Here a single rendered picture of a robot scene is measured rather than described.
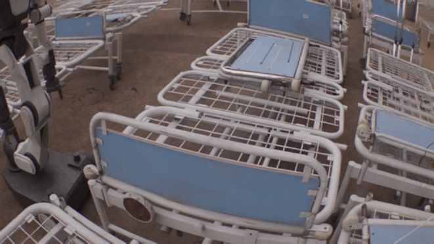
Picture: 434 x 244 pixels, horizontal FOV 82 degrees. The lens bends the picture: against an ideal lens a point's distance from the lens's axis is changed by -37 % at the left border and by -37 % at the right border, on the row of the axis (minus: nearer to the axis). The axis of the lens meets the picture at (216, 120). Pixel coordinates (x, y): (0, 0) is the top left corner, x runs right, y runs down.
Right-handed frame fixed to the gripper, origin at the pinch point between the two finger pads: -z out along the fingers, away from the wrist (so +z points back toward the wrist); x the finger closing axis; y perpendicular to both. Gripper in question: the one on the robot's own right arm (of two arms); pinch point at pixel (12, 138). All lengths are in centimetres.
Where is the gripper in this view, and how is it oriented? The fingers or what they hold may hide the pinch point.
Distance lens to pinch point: 154.2
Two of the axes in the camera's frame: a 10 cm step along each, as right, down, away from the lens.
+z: -1.7, -8.7, -4.7
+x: 9.6, -0.4, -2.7
